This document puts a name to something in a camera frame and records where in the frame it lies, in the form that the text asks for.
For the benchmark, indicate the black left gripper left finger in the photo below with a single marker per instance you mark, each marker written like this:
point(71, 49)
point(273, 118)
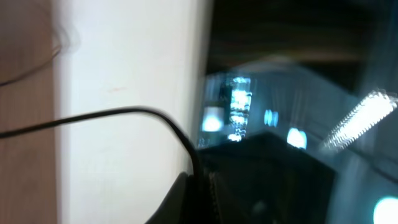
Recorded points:
point(177, 204)

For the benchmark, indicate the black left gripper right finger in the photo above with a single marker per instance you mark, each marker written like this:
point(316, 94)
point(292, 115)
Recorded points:
point(224, 206)

